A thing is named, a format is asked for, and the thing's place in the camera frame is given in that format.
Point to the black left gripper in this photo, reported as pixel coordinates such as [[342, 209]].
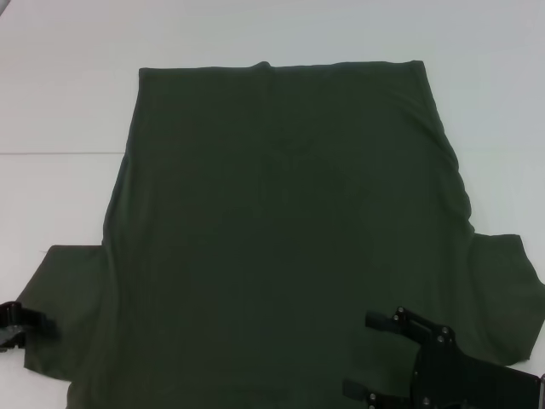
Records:
[[8, 315]]

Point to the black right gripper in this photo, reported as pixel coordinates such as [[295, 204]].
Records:
[[468, 379]]

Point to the dark green shirt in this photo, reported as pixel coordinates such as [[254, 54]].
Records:
[[277, 213]]

